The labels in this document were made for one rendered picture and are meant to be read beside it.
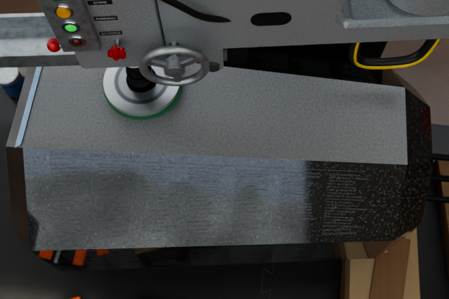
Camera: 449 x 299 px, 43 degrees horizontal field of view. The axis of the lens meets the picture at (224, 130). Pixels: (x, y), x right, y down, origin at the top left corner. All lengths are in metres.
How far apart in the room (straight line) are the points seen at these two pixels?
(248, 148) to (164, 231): 0.35
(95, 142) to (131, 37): 0.46
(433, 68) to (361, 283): 1.09
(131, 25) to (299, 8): 0.34
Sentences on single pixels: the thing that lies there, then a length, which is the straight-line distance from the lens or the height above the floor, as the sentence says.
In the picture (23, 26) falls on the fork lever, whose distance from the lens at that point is 1.51.
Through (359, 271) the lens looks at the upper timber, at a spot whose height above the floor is 0.21.
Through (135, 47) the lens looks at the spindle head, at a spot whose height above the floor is 1.19.
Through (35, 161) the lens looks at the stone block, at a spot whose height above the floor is 0.78.
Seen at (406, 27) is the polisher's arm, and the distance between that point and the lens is 1.29.
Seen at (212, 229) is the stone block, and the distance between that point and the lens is 1.64.
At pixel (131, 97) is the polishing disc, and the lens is 1.57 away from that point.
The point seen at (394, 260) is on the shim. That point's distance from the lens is 2.12.
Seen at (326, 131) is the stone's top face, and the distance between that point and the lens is 1.58.
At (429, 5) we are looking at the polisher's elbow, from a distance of 1.26.
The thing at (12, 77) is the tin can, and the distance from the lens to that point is 2.58.
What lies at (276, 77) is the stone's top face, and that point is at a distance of 1.65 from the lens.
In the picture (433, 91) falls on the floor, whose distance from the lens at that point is 2.68.
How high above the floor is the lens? 2.23
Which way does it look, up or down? 66 degrees down
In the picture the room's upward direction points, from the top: 2 degrees counter-clockwise
